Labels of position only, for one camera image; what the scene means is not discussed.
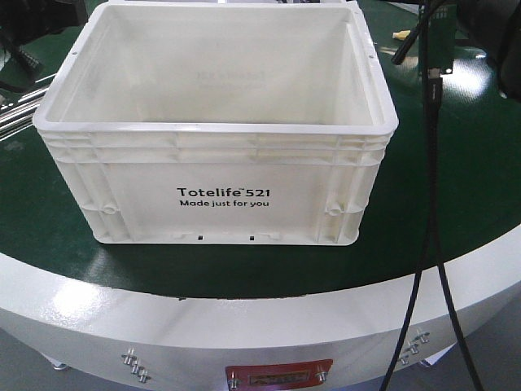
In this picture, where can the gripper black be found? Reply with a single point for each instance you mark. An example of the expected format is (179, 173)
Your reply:
(494, 26)
(25, 21)

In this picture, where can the white plastic Totelife crate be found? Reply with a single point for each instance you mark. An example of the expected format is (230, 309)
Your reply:
(237, 123)

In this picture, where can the right green circuit board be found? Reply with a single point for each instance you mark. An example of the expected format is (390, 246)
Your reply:
(436, 46)

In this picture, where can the small yellow plush piece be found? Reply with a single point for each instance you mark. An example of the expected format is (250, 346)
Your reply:
(401, 35)

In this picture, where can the metal roller rods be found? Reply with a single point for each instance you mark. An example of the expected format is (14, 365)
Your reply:
(17, 115)

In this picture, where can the right bolt cluster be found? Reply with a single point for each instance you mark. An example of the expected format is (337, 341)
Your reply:
(412, 347)

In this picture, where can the bolt cluster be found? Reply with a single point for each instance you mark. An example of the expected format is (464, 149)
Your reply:
(131, 360)
(412, 347)

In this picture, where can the left bolt cluster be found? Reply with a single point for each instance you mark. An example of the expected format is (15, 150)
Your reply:
(131, 360)

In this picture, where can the red warning label plate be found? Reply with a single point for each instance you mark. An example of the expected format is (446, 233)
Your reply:
(296, 375)

